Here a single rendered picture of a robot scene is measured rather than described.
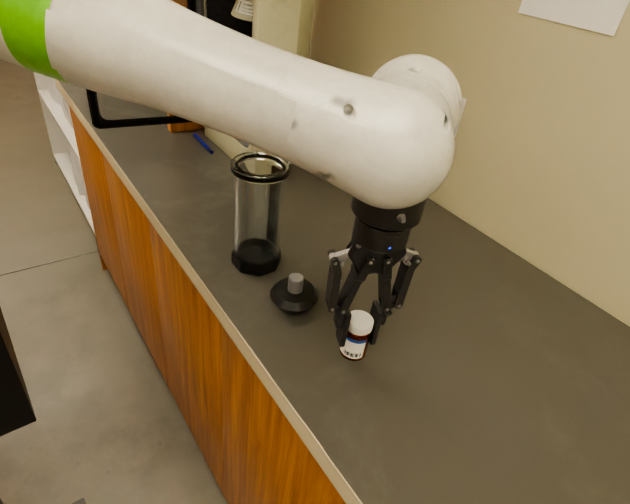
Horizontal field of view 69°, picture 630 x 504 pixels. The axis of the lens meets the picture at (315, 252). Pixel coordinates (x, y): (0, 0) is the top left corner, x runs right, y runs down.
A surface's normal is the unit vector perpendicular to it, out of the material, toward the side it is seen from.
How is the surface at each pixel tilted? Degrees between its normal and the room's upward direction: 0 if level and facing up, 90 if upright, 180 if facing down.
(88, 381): 0
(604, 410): 0
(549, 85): 90
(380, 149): 73
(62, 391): 0
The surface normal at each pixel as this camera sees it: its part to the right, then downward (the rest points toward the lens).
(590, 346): 0.11, -0.80
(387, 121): -0.14, -0.18
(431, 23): -0.82, 0.26
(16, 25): -0.23, 0.54
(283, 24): 0.57, 0.54
